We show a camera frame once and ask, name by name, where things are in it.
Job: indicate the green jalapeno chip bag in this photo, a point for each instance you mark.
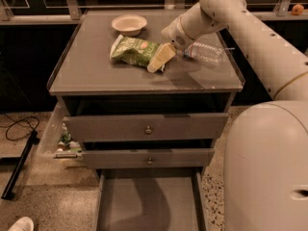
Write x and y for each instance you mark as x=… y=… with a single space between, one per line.
x=134 y=51

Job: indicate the grey drawer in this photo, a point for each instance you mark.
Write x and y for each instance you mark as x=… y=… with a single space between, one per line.
x=94 y=128
x=151 y=199
x=148 y=158

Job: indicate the grey middle drawer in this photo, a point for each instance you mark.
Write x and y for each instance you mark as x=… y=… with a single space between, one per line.
x=148 y=158

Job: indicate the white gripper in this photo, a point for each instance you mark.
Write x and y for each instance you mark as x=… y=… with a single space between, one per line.
x=173 y=33

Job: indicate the white paper bowl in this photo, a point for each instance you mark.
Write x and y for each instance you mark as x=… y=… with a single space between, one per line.
x=129 y=25

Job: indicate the grey drawer cabinet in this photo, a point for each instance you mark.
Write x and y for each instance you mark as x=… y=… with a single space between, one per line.
x=87 y=82

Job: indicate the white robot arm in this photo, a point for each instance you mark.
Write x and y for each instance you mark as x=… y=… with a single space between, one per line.
x=266 y=153

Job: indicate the white shoe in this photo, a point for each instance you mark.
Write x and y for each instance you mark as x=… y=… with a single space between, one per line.
x=23 y=224

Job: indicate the black metal stand leg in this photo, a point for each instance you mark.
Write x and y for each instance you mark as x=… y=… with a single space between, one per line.
x=8 y=191

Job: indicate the grey bottom drawer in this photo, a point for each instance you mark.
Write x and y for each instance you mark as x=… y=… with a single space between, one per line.
x=151 y=199

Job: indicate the clear plastic water bottle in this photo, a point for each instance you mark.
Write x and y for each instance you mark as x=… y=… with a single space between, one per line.
x=204 y=53

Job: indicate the clear plastic storage bin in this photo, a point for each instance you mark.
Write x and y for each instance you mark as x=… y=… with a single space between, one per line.
x=48 y=146

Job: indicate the grey top drawer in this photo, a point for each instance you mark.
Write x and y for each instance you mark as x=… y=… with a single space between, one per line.
x=94 y=128

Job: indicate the metal window railing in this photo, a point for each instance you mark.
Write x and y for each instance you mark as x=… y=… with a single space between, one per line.
x=96 y=7

